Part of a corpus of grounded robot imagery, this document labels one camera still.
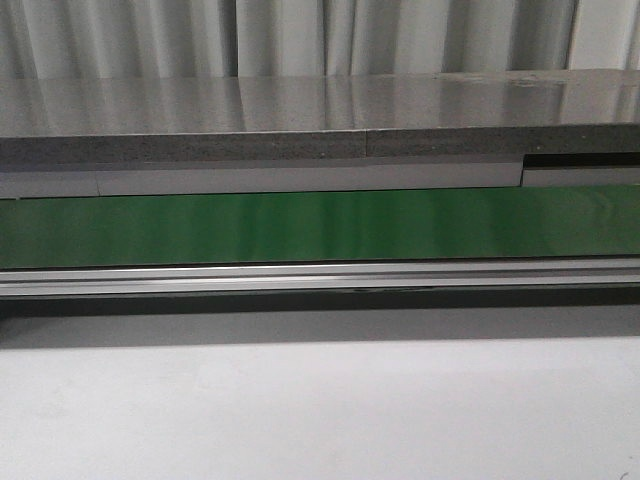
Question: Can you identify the aluminium conveyor side rail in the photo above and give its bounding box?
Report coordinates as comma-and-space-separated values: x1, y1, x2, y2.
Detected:
1, 257, 639, 299

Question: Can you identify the grey stone countertop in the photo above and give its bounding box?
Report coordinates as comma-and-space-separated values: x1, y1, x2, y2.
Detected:
1, 69, 639, 168

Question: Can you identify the white curtain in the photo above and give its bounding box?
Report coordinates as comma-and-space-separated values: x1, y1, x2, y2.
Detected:
1, 1, 639, 79

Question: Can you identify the grey cabinet front panel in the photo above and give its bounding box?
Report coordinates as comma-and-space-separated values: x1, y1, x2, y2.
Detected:
1, 152, 639, 199

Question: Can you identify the green conveyor belt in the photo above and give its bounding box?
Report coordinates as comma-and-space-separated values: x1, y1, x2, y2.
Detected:
1, 185, 639, 269

